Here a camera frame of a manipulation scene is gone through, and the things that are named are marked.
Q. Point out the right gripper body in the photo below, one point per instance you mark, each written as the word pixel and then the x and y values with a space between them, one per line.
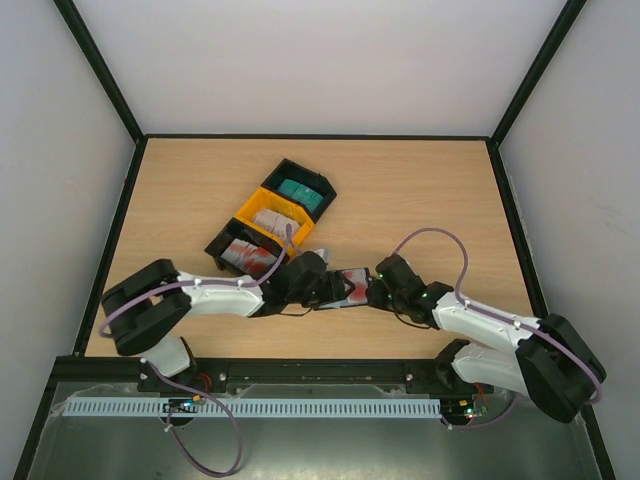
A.
pixel 377 293

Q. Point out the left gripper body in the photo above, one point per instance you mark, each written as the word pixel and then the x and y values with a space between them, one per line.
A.
pixel 315 297

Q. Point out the black leather card holder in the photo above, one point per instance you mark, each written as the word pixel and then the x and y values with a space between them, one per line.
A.
pixel 344 288

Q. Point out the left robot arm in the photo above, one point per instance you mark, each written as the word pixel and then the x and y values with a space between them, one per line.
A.
pixel 141 311

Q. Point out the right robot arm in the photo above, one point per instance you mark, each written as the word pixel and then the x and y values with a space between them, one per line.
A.
pixel 542 359

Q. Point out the red patterned card stack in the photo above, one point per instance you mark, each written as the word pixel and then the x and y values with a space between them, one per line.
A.
pixel 248 258

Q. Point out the black bin with red cards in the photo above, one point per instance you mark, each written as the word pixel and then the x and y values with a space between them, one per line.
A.
pixel 235 229

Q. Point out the teal card stack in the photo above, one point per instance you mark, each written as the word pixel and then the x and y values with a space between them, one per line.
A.
pixel 300 193

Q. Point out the yellow card bin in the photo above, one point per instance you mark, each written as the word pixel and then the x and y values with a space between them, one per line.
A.
pixel 263 198

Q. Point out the black bin with teal cards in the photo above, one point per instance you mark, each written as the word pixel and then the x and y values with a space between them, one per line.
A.
pixel 288 169

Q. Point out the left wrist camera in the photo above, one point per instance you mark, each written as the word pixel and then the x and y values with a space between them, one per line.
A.
pixel 324 254

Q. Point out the white slotted cable duct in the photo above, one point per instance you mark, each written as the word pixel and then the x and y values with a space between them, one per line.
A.
pixel 254 408

